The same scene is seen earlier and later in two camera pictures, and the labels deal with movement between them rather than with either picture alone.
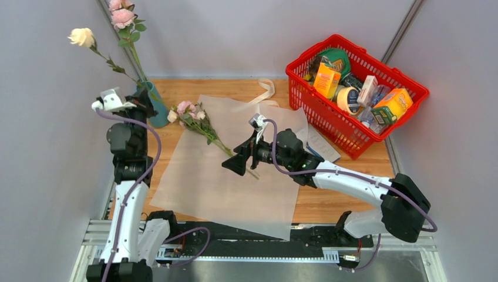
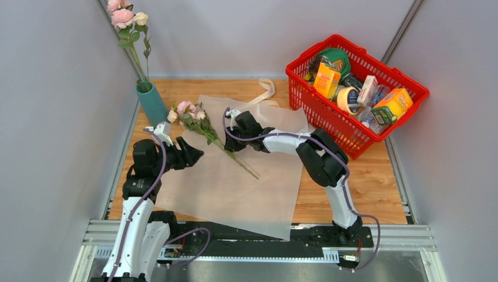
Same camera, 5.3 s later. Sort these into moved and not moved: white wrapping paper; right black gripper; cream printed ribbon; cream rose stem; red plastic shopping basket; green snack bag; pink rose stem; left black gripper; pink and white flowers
Moved: right black gripper; left black gripper; cream rose stem
Not moved: red plastic shopping basket; pink and white flowers; pink rose stem; cream printed ribbon; green snack bag; white wrapping paper
